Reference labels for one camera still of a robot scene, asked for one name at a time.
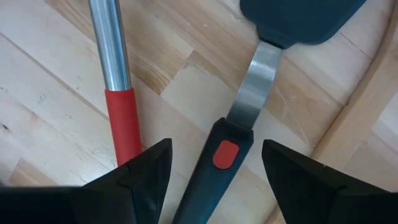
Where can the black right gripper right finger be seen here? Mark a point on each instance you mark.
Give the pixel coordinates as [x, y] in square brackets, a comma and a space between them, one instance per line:
[304, 193]

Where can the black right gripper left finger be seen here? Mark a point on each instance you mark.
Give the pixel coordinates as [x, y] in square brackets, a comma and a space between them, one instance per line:
[130, 193]

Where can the red spoon steel shaft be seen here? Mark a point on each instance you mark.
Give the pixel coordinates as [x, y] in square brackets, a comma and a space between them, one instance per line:
[124, 124]

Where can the rectangular black spatula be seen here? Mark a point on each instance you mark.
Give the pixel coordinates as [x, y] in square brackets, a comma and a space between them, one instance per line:
[258, 84]

